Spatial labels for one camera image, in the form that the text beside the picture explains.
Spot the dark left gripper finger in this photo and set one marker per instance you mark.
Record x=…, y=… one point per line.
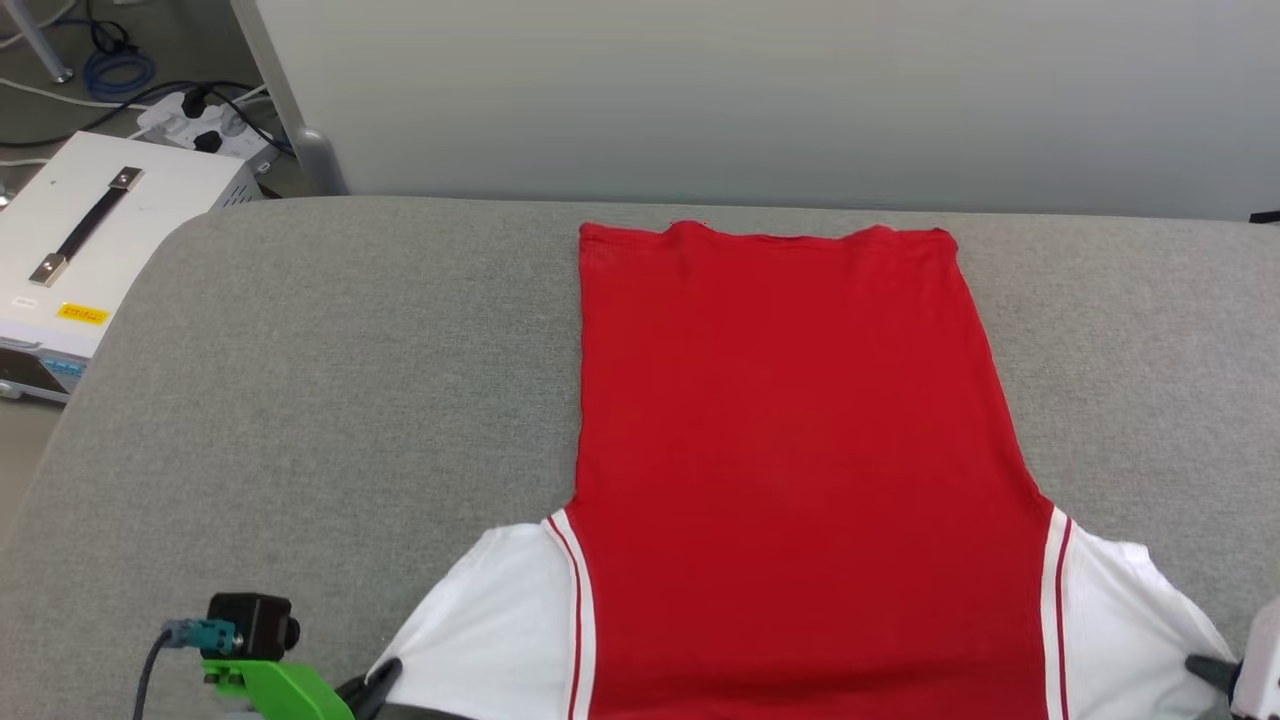
x=375, y=685

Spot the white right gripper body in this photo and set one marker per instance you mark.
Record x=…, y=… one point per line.
x=1262, y=670

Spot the white equipment box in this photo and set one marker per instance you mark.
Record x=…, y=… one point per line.
x=160, y=190

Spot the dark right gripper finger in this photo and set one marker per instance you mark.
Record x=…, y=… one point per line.
x=1215, y=675

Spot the black grey stand foot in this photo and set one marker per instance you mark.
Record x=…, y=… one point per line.
x=1268, y=216

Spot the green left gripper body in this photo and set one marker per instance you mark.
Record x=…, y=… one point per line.
x=285, y=690

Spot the red and white sports jersey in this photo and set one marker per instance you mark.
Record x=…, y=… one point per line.
x=800, y=450

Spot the yellow warning label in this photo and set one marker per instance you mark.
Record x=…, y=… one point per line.
x=83, y=314

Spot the grey metal partition post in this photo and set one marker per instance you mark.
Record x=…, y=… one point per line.
x=290, y=100

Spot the white power strip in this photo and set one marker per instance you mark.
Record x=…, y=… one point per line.
x=190, y=130

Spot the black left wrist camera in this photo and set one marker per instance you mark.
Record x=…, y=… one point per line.
x=255, y=622

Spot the metal furniture leg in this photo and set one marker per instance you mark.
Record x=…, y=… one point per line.
x=45, y=40

